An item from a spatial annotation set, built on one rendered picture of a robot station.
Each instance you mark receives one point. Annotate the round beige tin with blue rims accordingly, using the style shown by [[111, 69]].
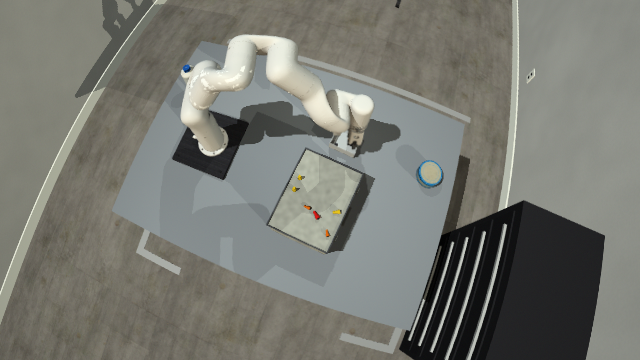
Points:
[[430, 173]]

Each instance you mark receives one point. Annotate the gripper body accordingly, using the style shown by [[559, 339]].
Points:
[[352, 136]]

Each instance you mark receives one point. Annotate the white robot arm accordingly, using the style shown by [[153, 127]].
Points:
[[284, 71]]

